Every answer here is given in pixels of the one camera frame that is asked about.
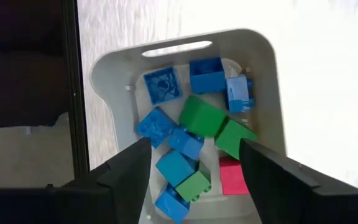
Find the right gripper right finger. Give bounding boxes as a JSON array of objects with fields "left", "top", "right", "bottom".
[{"left": 239, "top": 138, "right": 358, "bottom": 224}]

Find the small teal blue brick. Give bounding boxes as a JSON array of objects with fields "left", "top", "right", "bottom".
[{"left": 155, "top": 149, "right": 200, "bottom": 189}]

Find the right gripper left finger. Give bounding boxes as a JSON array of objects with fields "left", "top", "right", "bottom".
[{"left": 62, "top": 138, "right": 152, "bottom": 224}]

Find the small green brick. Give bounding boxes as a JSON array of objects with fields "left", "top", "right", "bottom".
[
  {"left": 175, "top": 170, "right": 213, "bottom": 203},
  {"left": 178, "top": 95, "right": 229, "bottom": 138},
  {"left": 214, "top": 119, "right": 259, "bottom": 161}
]

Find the small red brick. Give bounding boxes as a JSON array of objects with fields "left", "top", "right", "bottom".
[{"left": 218, "top": 156, "right": 250, "bottom": 196}]

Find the black metal table frame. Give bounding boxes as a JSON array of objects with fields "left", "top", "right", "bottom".
[{"left": 61, "top": 0, "right": 90, "bottom": 189}]

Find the white plastic bin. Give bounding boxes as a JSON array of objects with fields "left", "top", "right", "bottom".
[{"left": 90, "top": 28, "right": 288, "bottom": 224}]

